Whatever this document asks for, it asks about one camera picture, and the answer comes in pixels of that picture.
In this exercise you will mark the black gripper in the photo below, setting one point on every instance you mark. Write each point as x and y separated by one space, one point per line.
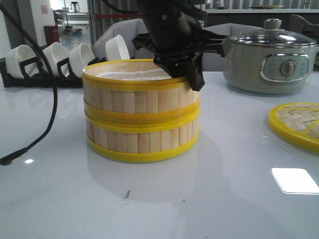
180 53

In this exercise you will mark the bamboo steamer basket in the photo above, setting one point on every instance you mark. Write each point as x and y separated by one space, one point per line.
143 143
136 101

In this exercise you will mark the woven bamboo steamer lid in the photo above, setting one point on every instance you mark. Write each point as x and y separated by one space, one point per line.
298 123

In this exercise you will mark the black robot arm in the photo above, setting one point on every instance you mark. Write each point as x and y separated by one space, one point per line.
180 15

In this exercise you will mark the grey chair right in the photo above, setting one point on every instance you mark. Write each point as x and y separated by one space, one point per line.
214 62

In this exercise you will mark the grey chair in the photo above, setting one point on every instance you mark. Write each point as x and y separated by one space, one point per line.
128 29
214 62

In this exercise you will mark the grey electric cooking pot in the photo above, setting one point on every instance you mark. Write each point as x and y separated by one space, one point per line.
273 70

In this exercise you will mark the grey chair left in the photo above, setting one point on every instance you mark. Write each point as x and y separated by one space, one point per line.
128 29

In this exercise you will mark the white bowl right upright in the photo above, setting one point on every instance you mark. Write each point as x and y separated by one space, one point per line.
116 49

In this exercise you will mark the glass pot lid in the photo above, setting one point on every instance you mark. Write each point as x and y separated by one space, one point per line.
271 35

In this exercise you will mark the red bin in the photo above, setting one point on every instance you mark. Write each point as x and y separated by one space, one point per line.
51 34

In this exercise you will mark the black dish rack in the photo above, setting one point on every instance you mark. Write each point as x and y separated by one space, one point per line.
66 78

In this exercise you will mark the white bowl far left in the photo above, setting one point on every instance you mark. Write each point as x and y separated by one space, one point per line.
15 56

